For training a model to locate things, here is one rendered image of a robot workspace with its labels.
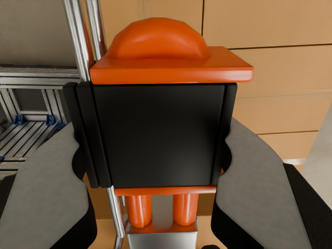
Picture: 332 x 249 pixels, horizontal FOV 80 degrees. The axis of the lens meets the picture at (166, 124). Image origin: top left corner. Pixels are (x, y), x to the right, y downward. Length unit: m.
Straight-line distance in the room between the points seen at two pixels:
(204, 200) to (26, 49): 1.37
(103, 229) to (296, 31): 0.87
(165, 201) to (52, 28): 1.33
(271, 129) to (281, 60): 0.32
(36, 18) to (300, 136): 1.55
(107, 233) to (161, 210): 0.30
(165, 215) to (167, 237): 0.02
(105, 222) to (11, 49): 1.32
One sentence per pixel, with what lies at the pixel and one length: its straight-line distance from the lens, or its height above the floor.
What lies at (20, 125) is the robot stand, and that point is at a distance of 1.45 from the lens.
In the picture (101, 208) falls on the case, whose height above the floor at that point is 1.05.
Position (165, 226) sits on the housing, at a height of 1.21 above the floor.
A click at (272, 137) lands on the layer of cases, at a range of 1.10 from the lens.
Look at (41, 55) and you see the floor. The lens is 1.52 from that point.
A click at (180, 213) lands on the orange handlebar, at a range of 0.18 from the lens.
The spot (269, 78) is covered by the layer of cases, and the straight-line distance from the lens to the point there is 0.93.
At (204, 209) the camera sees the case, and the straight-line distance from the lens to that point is 0.45.
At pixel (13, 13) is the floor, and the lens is 1.53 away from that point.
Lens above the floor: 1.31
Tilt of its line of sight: 58 degrees down
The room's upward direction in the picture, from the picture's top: 175 degrees clockwise
